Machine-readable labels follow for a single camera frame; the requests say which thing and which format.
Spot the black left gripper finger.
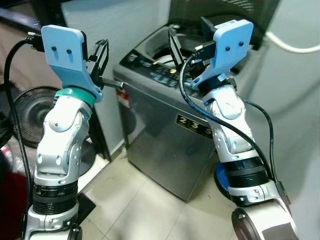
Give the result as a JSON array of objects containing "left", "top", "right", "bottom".
[
  {"left": 88, "top": 42, "right": 102, "bottom": 66},
  {"left": 98, "top": 38, "right": 110, "bottom": 77}
]

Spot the dark washing machine lid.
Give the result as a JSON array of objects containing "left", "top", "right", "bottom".
[{"left": 167, "top": 0, "right": 282, "bottom": 52}]

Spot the grey top-load washing machine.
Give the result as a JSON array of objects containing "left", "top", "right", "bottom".
[{"left": 113, "top": 22, "right": 267, "bottom": 204}]

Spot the red white sticker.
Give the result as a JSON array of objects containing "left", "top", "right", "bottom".
[{"left": 119, "top": 84, "right": 131, "bottom": 109}]

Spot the black metal shelf rack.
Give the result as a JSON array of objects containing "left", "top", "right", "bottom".
[{"left": 0, "top": 0, "right": 114, "bottom": 163}]

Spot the black number label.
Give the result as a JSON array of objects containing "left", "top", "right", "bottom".
[{"left": 175, "top": 113, "right": 215, "bottom": 141}]

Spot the black standing fan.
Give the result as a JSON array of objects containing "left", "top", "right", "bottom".
[{"left": 9, "top": 86, "right": 97, "bottom": 177}]

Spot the blue plastic bucket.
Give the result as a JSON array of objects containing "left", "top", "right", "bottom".
[{"left": 214, "top": 161, "right": 232, "bottom": 195}]

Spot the black floor mat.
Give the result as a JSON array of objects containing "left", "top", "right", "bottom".
[{"left": 74, "top": 192, "right": 99, "bottom": 227}]

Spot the red cloth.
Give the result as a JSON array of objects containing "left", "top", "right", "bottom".
[{"left": 0, "top": 145, "right": 34, "bottom": 238}]

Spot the light blue right wrist camera mount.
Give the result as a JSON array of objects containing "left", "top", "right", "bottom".
[{"left": 191, "top": 19, "right": 255, "bottom": 90}]

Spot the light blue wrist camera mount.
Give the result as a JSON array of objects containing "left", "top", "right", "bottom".
[
  {"left": 191, "top": 19, "right": 255, "bottom": 90},
  {"left": 40, "top": 24, "right": 105, "bottom": 104}
]

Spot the light blue left wrist camera mount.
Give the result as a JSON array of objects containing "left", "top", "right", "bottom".
[{"left": 40, "top": 24, "right": 105, "bottom": 104}]

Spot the black blue right arm cable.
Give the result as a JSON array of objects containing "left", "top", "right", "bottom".
[{"left": 180, "top": 52, "right": 275, "bottom": 182}]

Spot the white water hose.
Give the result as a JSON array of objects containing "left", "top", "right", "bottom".
[{"left": 265, "top": 31, "right": 320, "bottom": 54}]

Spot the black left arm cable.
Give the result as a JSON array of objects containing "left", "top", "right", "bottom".
[{"left": 3, "top": 33, "right": 43, "bottom": 239}]

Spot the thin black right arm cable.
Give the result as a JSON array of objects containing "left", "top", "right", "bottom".
[{"left": 242, "top": 99, "right": 279, "bottom": 185}]

